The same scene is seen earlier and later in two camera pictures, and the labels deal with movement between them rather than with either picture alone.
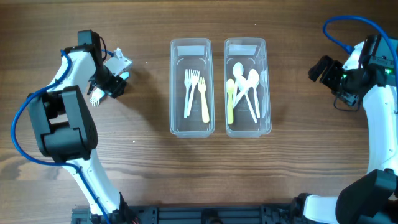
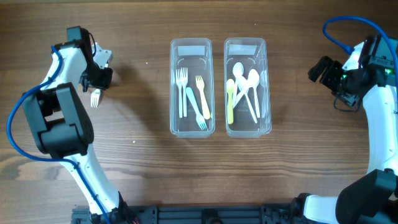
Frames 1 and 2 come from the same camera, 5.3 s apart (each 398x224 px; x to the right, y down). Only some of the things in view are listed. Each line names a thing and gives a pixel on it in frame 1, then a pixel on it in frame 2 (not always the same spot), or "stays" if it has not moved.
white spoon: x=242 y=84 stays
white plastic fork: x=194 y=82 to x=184 y=79
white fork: x=188 y=83 to x=178 y=77
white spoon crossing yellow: x=252 y=82 stays
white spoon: x=253 y=80 stays
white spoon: x=237 y=71 stays
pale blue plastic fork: x=124 y=74 to x=199 y=119
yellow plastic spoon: x=231 y=86 stays
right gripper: x=333 y=66 stays
